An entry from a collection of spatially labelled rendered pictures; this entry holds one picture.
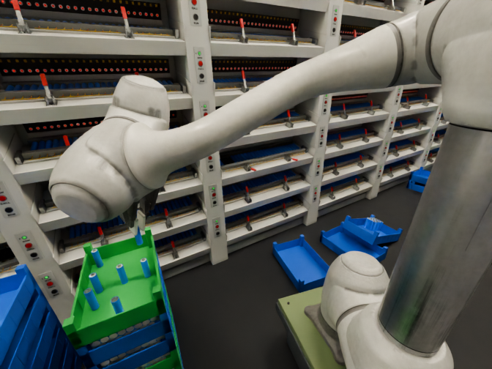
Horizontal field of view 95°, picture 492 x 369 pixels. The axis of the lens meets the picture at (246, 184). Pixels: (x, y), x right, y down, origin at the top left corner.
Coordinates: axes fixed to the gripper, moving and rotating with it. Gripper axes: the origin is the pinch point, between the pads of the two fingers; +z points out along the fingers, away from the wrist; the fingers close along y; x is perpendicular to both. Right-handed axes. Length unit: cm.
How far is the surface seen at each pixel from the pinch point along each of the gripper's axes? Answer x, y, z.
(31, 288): 11.5, -24.7, 22.3
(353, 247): -69, 95, 31
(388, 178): -71, 187, 16
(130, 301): -13.6, -10.8, 12.0
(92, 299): -7.3, -17.1, 10.6
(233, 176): 3, 54, 8
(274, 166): -8, 77, 4
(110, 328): -16.8, -18.1, 8.4
